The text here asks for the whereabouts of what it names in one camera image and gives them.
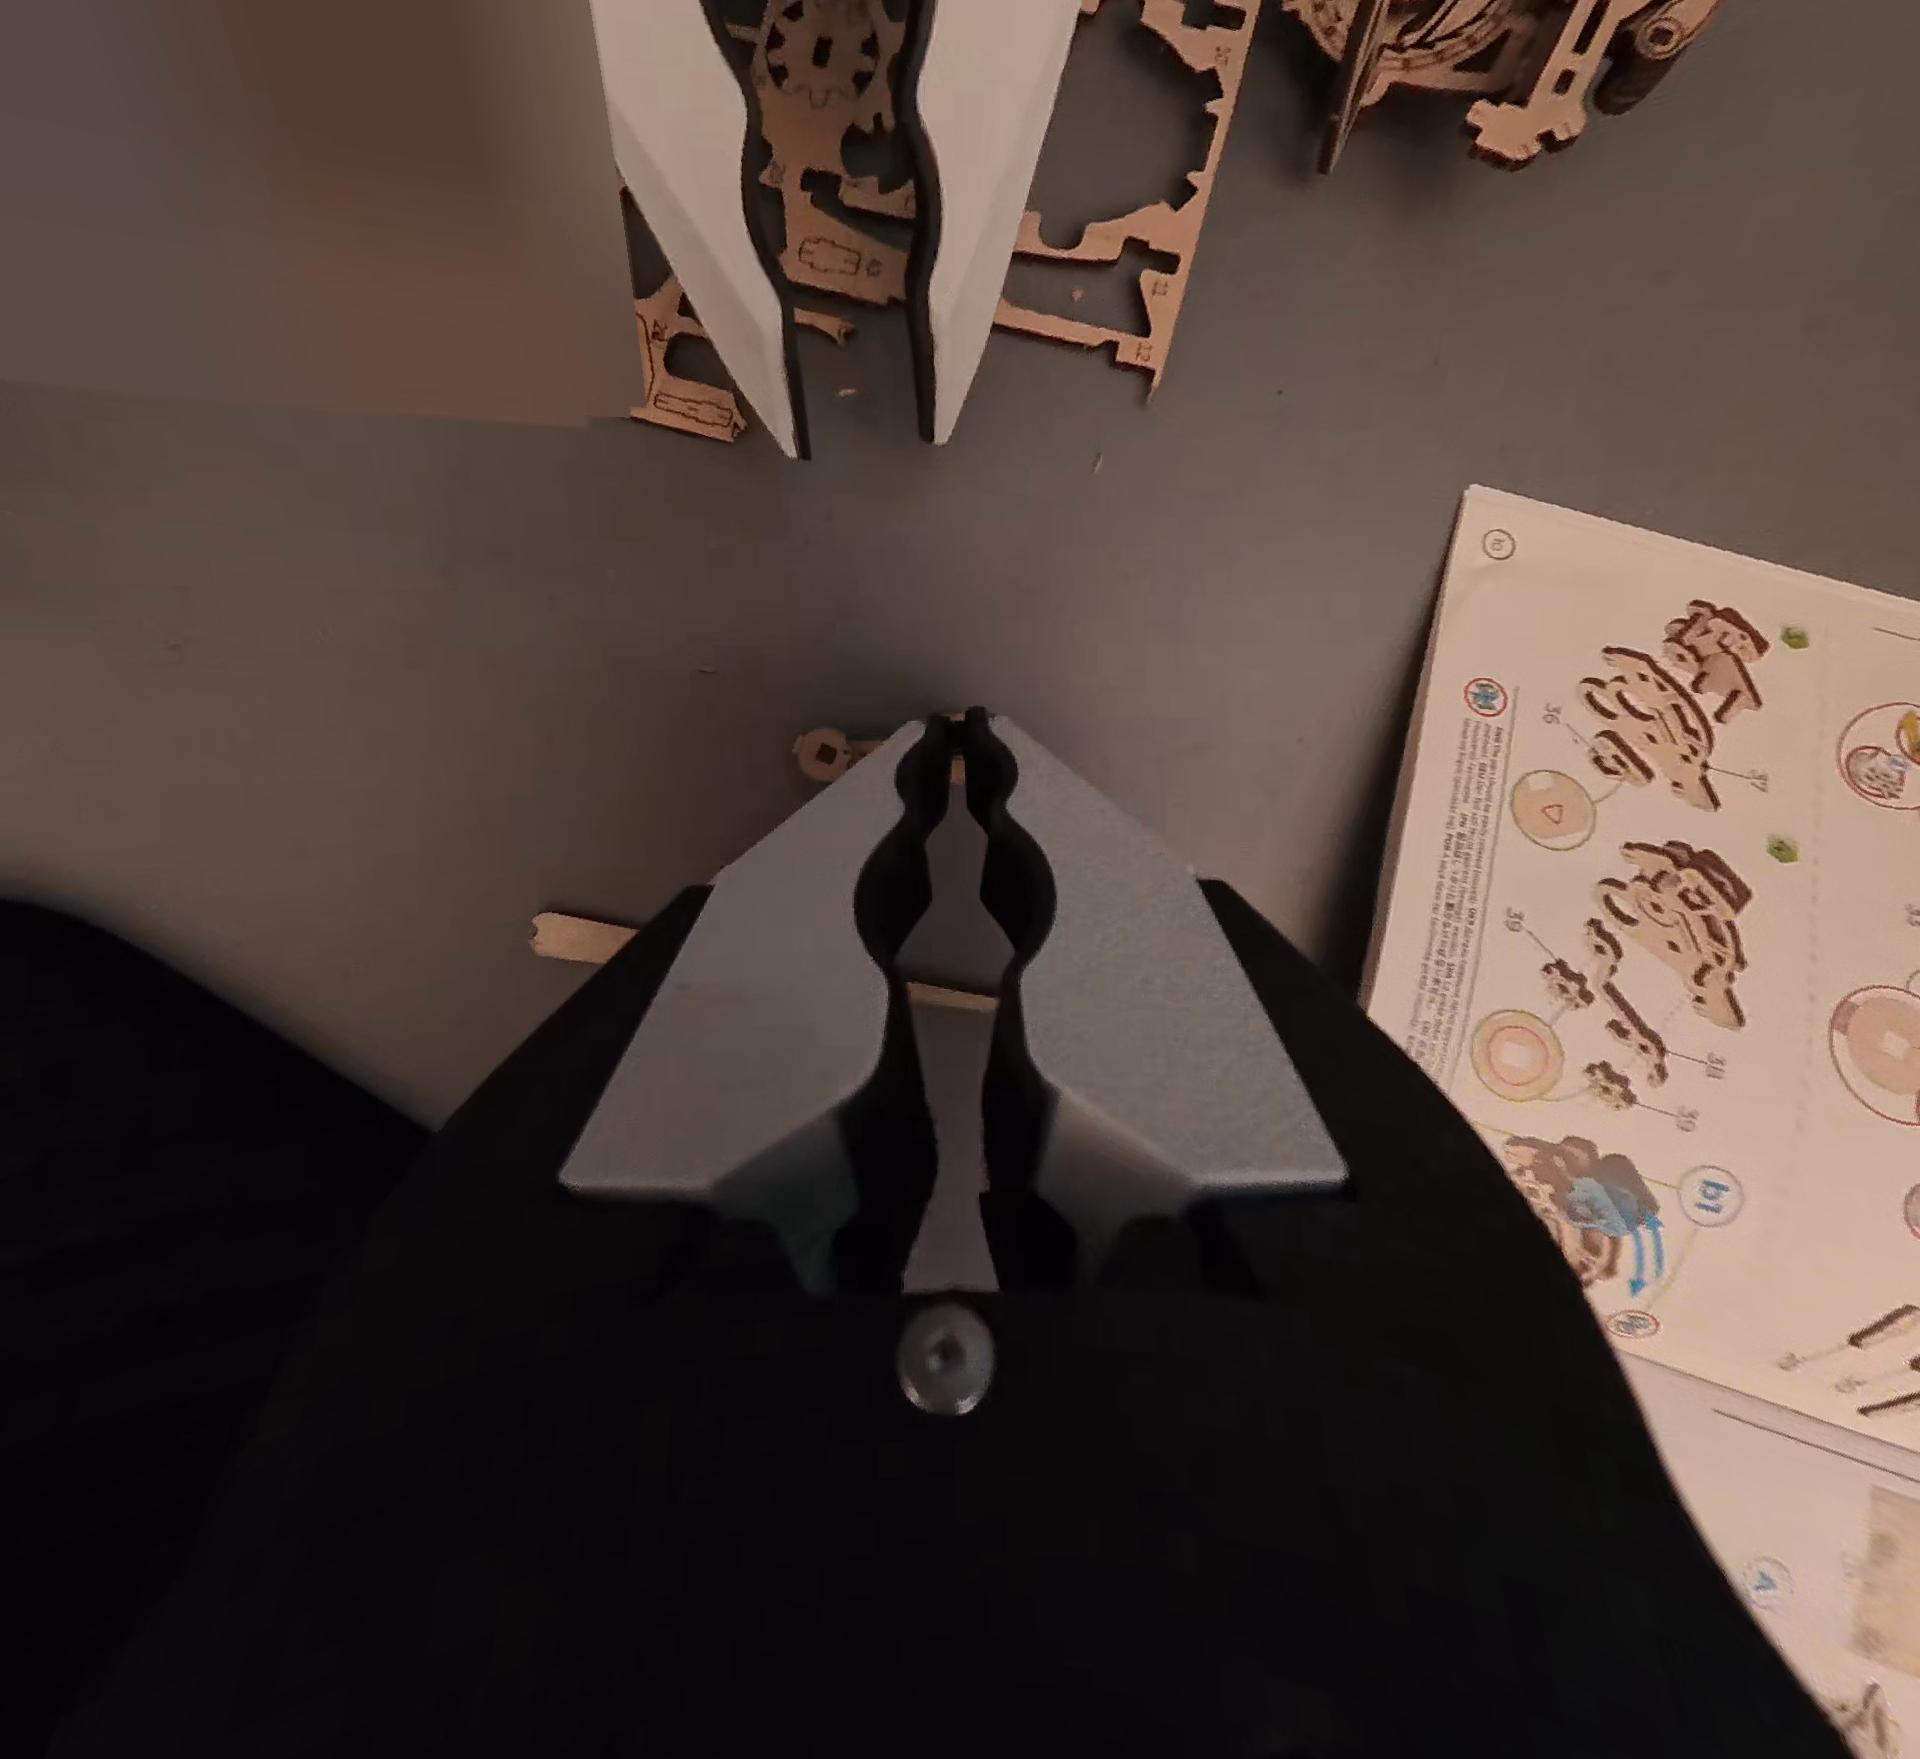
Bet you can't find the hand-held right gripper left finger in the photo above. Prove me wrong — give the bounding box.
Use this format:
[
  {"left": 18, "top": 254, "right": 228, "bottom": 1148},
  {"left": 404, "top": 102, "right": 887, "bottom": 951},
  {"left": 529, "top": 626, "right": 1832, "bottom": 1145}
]
[{"left": 555, "top": 717, "right": 955, "bottom": 1295}]

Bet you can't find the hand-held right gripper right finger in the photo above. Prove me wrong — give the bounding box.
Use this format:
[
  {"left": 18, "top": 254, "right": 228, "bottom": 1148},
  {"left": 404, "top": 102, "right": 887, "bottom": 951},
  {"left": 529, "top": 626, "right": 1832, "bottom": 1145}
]
[{"left": 959, "top": 705, "right": 1350, "bottom": 1295}]

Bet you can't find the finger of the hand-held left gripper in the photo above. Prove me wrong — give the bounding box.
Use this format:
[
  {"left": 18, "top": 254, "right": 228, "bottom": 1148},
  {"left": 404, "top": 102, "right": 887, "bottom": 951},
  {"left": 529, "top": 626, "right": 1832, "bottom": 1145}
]
[
  {"left": 898, "top": 0, "right": 1093, "bottom": 448},
  {"left": 564, "top": 0, "right": 820, "bottom": 463}
]

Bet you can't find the laser-cut wooden parts sheet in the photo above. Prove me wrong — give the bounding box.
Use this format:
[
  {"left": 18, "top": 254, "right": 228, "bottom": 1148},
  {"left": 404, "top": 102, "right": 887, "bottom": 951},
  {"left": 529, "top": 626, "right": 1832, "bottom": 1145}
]
[{"left": 628, "top": 0, "right": 1306, "bottom": 448}]

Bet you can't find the small wooden lever part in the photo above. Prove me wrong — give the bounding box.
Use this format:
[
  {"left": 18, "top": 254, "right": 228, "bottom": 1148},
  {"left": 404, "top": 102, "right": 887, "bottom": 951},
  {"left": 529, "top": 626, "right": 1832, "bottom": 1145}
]
[{"left": 790, "top": 724, "right": 968, "bottom": 789}]

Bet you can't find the long wooden stick part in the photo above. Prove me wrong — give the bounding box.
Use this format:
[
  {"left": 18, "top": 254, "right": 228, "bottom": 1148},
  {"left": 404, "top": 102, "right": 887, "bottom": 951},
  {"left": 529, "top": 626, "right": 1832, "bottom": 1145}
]
[{"left": 532, "top": 908, "right": 1005, "bottom": 1014}]

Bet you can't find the open instruction booklet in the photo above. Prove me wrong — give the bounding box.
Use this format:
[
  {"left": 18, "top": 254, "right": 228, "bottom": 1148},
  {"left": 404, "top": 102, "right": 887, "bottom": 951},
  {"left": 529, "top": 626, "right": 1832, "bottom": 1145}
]
[{"left": 1357, "top": 484, "right": 1920, "bottom": 1759}]

